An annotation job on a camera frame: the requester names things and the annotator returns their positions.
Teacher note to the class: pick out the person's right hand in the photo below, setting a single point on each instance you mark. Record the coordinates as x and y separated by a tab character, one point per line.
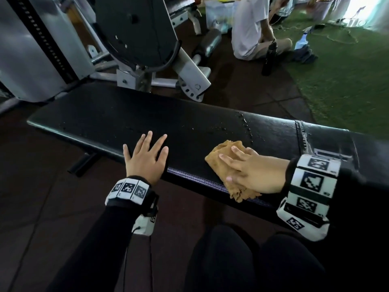
261	176

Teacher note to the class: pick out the person's left hand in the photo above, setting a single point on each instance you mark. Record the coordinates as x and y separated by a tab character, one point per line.
146	164

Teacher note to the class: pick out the brown cleaning cloth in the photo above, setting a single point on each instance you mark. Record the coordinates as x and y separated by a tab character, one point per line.
222	156

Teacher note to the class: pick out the black bench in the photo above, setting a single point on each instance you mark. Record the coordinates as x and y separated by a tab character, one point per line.
152	118

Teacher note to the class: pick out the person's left forearm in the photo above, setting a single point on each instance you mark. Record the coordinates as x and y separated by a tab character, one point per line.
97	255

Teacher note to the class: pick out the person's right forearm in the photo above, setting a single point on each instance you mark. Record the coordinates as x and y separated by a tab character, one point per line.
358	209

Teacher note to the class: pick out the white machine frame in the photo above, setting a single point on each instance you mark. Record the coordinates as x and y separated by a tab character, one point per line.
136	30

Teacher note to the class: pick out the left marker wristband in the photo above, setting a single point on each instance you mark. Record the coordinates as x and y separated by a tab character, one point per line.
129	189

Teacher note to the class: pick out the marker wristband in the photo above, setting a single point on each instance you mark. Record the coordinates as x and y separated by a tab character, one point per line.
129	189
313	182

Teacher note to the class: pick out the right marker wristband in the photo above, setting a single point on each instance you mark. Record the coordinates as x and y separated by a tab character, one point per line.
313	182

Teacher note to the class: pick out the black water bottle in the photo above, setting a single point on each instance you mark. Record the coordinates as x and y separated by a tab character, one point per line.
269	60

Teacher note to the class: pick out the green turf mat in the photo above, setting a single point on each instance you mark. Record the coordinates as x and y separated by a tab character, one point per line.
349	88

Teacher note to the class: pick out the dark crumpled cloth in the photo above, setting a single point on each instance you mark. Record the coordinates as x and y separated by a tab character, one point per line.
302	56

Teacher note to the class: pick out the black foam roller pad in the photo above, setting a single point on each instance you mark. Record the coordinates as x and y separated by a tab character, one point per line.
209	42

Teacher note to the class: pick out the clear blue spray bottle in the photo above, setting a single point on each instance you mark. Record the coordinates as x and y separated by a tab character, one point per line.
301	42

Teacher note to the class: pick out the translucent plastic storage box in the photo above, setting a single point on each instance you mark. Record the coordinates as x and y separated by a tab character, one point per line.
220	16

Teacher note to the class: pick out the white teal backpack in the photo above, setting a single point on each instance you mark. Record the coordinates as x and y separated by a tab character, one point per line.
284	10

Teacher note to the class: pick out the white power strip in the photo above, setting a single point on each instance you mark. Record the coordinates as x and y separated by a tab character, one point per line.
346	23

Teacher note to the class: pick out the grey plastic bucket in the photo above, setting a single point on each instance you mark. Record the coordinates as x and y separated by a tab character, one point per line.
322	10

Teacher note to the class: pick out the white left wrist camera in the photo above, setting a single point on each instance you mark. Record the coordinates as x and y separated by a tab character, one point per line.
146	225

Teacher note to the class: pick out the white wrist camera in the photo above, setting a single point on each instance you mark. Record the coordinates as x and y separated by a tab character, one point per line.
304	226
146	225

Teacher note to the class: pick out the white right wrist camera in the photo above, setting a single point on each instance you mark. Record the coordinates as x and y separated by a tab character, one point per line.
304	226

